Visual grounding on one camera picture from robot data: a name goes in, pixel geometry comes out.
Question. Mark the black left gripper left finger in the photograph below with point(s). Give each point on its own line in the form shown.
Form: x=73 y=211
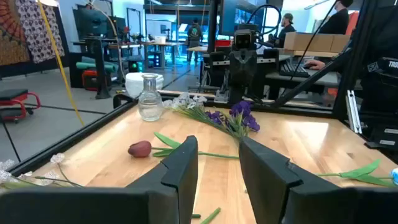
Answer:
x=186 y=174

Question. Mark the black Trossen labelled box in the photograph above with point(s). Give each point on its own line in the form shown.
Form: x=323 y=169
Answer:
x=382 y=99

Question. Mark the white brown patterned tapestry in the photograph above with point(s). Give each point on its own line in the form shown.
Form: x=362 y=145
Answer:
x=40 y=31

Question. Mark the white artificial tulip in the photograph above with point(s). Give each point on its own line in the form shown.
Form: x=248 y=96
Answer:
x=360 y=172

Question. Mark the white plastic container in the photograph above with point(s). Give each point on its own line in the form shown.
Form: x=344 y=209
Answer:
x=133 y=85

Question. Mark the person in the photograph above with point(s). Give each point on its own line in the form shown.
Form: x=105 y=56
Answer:
x=337 y=21
x=194 y=37
x=286 y=32

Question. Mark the red bin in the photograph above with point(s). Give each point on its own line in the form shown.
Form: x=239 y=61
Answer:
x=223 y=43

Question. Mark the black keyboard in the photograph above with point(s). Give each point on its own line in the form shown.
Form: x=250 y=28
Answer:
x=293 y=70

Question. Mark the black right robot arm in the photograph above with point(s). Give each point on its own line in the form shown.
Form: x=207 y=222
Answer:
x=237 y=96

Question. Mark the dark red artificial tulip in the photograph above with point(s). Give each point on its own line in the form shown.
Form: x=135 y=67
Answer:
x=140 y=148

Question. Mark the wooden work table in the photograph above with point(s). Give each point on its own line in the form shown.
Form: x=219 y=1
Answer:
x=161 y=44

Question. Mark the large dark monitor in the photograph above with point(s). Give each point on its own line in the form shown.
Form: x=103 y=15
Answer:
x=230 y=15

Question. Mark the red black toolbox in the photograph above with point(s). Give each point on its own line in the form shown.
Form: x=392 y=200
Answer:
x=91 y=80

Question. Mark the clear glass vase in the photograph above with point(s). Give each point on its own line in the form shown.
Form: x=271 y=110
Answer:
x=150 y=105

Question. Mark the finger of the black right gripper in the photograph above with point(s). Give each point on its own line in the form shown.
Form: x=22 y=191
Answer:
x=250 y=76
x=236 y=76

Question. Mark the red black rolling stool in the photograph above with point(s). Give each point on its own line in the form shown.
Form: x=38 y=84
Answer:
x=15 y=104

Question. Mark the black monitor stand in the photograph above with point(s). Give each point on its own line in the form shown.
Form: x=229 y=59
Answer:
x=93 y=25

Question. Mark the grey desk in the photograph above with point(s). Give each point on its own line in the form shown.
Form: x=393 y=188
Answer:
x=311 y=80

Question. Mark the silver metal bracket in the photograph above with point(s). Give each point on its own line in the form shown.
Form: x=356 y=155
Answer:
x=353 y=112

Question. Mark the small cardboard box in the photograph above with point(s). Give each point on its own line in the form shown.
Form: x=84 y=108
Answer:
x=340 y=43

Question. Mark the white artificial flower spray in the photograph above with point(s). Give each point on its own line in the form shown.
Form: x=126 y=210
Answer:
x=183 y=101
x=57 y=158

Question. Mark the teal foam rolls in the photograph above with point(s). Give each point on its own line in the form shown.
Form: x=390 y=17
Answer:
x=93 y=66

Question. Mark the large cardboard box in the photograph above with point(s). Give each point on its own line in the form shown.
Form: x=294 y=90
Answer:
x=308 y=42

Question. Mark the orange patterned tapestry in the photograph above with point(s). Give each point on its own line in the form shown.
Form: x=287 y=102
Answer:
x=12 y=31

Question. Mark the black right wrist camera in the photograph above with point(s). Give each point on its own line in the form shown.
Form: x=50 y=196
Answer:
x=244 y=39

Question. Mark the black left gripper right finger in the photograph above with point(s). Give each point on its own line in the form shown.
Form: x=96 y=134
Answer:
x=261 y=174

